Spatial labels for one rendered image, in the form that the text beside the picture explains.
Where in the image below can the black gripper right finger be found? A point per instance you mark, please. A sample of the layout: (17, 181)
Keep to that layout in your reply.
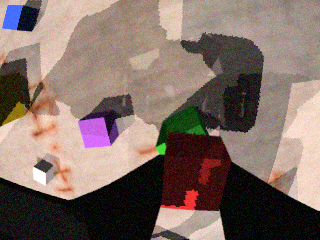
(252, 210)

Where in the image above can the purple cube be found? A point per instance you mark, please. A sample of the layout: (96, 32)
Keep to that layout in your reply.
(98, 129)

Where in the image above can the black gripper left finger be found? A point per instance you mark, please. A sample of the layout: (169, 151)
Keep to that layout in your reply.
(126, 209)

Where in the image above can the yellow block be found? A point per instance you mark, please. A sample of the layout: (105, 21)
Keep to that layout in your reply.
(11, 99)

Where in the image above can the blue block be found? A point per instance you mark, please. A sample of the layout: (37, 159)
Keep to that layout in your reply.
(19, 17)

